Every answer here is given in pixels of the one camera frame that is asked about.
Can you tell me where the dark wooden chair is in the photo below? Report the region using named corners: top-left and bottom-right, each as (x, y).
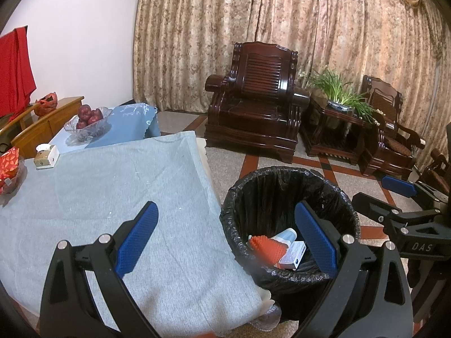
top-left (421, 148), bottom-right (451, 198)

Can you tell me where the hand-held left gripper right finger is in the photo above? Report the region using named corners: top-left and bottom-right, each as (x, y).
top-left (294, 200), bottom-right (414, 338)

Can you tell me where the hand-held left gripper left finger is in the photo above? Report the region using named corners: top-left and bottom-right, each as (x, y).
top-left (39, 201), bottom-right (160, 338)

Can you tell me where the orange spiky mat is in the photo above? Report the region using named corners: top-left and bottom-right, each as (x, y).
top-left (248, 234), bottom-right (288, 268)

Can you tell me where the grey shoe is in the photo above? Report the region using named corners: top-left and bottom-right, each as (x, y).
top-left (248, 303), bottom-right (282, 332)

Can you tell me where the dark wooden slatted armchair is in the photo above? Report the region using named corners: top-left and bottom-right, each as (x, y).
top-left (204, 41), bottom-right (311, 164)

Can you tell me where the white tissue box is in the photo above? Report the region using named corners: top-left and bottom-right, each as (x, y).
top-left (33, 144), bottom-right (60, 170)

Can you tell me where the cream scalloped table cover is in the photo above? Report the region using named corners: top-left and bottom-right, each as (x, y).
top-left (195, 138), bottom-right (279, 312)

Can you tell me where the dark wooden cushioned armchair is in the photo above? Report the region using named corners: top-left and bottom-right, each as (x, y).
top-left (359, 75), bottom-right (427, 180)

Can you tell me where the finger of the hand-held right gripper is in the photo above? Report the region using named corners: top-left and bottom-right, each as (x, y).
top-left (381, 175), bottom-right (451, 206)
top-left (351, 192), bottom-right (441, 235)

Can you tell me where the blue and white bottle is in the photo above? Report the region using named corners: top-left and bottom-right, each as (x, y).
top-left (271, 228), bottom-right (298, 245)

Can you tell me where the glass dish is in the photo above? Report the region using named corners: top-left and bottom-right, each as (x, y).
top-left (0, 155), bottom-right (27, 196)

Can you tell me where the bin with black bag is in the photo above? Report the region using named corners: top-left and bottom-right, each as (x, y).
top-left (219, 165), bottom-right (361, 321)

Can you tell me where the white printed carton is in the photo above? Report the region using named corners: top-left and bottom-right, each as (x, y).
top-left (278, 241), bottom-right (307, 271)

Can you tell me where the glass fruit bowl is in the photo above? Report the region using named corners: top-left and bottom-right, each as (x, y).
top-left (63, 106), bottom-right (113, 141)

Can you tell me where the wooden television cabinet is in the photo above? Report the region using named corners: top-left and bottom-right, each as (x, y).
top-left (0, 96), bottom-right (85, 159)

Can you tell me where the potted green plant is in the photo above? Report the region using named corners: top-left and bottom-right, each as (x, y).
top-left (299, 68), bottom-right (383, 127)

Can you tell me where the grey-blue tablecloth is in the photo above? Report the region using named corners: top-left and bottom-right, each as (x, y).
top-left (0, 130), bottom-right (273, 338)

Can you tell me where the blue embroidered tablecloth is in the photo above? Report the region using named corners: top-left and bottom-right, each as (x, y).
top-left (49, 103), bottom-right (162, 154)

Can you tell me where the dark wooden side table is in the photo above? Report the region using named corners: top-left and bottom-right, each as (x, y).
top-left (299, 93), bottom-right (379, 164)

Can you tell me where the beige floral curtain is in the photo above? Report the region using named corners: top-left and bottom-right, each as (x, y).
top-left (132, 0), bottom-right (451, 138)

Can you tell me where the red patterned packet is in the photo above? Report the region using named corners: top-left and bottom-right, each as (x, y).
top-left (0, 147), bottom-right (21, 184)

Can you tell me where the red cloth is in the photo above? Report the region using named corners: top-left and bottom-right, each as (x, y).
top-left (0, 26), bottom-right (37, 122)

